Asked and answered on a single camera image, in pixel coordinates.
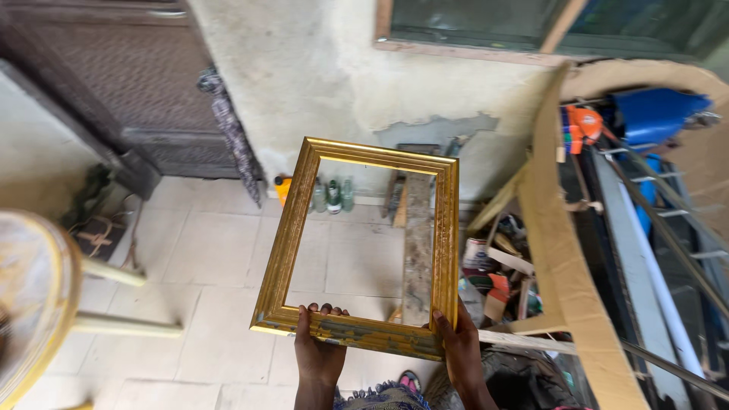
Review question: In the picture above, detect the person's right hand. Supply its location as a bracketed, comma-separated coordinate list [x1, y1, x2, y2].
[431, 296, 485, 394]

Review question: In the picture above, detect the person's left hand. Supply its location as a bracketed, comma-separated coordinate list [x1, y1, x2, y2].
[294, 302, 350, 391]

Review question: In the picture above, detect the gold wooden picture frame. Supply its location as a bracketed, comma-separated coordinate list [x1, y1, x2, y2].
[249, 136, 460, 362]

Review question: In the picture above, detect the pink slipper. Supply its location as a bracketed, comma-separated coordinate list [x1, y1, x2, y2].
[398, 370, 422, 395]

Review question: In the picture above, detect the person's patterned blue clothing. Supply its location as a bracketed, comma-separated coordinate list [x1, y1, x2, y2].
[333, 380, 431, 410]

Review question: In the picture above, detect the heap of scrap and cartons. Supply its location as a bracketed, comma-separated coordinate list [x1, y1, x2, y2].
[459, 212, 544, 328]

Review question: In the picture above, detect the weathered wooden plank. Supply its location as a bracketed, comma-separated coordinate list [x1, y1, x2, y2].
[401, 172, 437, 328]

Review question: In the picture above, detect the large cardboard sheet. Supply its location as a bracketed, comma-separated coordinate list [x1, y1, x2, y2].
[467, 59, 729, 410]

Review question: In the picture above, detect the long wooden strip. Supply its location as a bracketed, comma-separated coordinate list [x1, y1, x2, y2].
[477, 329, 729, 402]

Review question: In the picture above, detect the orange plastic bottle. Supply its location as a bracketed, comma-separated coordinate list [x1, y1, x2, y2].
[274, 174, 293, 208]

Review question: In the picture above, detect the white plastic pipe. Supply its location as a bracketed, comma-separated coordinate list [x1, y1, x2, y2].
[617, 181, 707, 379]

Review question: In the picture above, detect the dark metal rack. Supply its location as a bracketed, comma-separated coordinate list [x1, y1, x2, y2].
[561, 97, 729, 410]

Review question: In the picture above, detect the brown patterned bag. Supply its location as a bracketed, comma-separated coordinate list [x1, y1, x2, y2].
[60, 164, 143, 270]

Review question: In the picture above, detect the orange tool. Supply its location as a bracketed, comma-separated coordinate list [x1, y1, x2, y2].
[561, 104, 606, 156]

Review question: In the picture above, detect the yellow standing fan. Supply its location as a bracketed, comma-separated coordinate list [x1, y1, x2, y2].
[0, 208, 184, 410]

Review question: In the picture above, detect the blue plastic container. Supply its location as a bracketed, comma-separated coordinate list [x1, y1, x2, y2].
[611, 87, 714, 150]

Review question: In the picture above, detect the dark brown wooden door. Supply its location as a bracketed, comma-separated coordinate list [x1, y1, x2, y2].
[0, 0, 265, 200]

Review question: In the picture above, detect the window with wooden frame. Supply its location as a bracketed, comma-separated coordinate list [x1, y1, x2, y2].
[373, 0, 729, 68]

